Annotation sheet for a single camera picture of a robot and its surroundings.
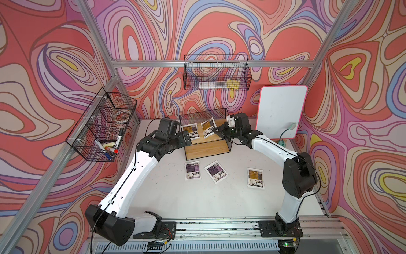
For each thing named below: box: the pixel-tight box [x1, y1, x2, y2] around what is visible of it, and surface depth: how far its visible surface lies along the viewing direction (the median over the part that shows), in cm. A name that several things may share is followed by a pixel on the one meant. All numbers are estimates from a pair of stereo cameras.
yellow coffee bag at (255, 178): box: [246, 167, 265, 189], surface depth 90 cm
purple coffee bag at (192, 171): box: [184, 160, 202, 182], surface depth 94 cm
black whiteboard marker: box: [114, 127, 124, 151], surface depth 70 cm
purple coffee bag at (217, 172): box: [204, 160, 229, 185], surface depth 93 cm
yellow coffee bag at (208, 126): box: [200, 116, 218, 139], surface depth 90 cm
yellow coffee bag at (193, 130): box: [181, 122, 200, 141], surface depth 92 cm
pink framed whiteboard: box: [256, 85, 309, 140], surface depth 95 cm
